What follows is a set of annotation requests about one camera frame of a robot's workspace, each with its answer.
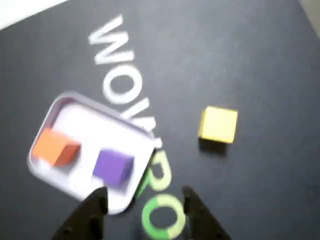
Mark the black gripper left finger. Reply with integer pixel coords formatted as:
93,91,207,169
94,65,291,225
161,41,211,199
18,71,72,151
51,186,109,240

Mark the orange cube block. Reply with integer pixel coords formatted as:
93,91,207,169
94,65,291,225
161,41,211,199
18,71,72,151
32,128,81,168

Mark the white rectangular metal tray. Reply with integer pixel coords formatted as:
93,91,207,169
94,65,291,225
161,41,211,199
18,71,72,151
26,90,156,216

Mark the purple cube block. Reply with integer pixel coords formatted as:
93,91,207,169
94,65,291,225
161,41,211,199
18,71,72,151
92,149,135,187

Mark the black mat with WOWROBO print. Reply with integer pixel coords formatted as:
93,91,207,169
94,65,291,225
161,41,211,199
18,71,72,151
0,0,320,240

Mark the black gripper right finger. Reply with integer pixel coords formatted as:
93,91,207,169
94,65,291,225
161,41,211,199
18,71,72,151
181,185,230,240

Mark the yellow cube block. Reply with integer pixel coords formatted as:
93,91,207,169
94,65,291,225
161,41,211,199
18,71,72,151
198,105,239,145

